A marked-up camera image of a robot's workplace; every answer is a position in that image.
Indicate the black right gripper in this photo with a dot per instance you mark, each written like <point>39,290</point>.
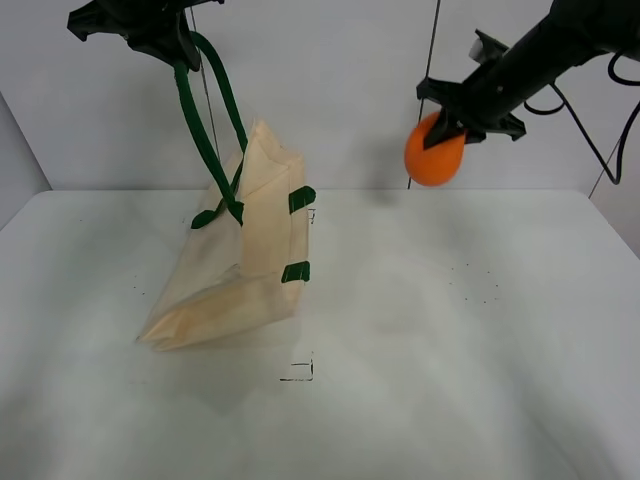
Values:
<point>475,107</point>

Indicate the white linen bag green handles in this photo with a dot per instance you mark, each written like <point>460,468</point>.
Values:
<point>245,261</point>

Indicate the orange with stem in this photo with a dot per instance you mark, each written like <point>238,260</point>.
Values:
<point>436,165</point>

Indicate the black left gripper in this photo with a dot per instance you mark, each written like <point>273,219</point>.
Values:
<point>156,28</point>

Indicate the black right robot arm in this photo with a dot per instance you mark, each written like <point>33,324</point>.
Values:
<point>571,34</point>

